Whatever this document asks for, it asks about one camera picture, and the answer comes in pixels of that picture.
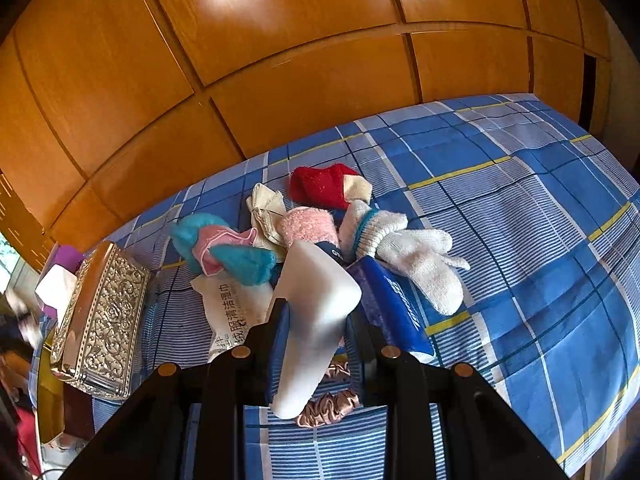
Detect white wipes packet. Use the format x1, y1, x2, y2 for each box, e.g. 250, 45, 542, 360
190, 271, 273, 362

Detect white foam sock form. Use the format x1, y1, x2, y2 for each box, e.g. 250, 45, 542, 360
270, 240, 361, 419

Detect teal pink plush toy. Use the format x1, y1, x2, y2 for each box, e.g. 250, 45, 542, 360
170, 212, 278, 286

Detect white knit mitten socks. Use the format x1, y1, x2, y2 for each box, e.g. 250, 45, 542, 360
338, 200, 471, 316

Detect pink fuzzy towel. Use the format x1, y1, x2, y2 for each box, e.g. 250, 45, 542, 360
278, 207, 340, 247

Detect cream cloth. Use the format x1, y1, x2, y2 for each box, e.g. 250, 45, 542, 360
245, 183, 286, 262

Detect red fuzzy sock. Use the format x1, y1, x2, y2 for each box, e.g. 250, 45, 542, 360
288, 164, 372, 210

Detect ornate silver gold tray box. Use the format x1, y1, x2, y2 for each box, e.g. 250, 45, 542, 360
50, 240, 151, 401

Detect blue plaid bed sheet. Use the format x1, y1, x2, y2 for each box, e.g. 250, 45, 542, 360
29, 92, 640, 480

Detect wooden wardrobe wall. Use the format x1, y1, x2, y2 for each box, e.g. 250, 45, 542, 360
1, 0, 611, 269

